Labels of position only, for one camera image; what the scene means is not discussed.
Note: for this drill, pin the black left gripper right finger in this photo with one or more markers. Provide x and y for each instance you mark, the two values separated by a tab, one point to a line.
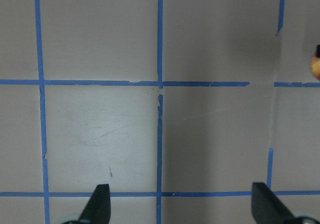
266	207

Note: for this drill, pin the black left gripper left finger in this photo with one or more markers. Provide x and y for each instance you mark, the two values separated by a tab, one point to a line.
97	209

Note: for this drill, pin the red yellow apple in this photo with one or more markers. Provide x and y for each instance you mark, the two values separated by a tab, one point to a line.
315	67

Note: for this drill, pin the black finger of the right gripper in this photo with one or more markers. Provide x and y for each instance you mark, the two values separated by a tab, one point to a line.
318	51

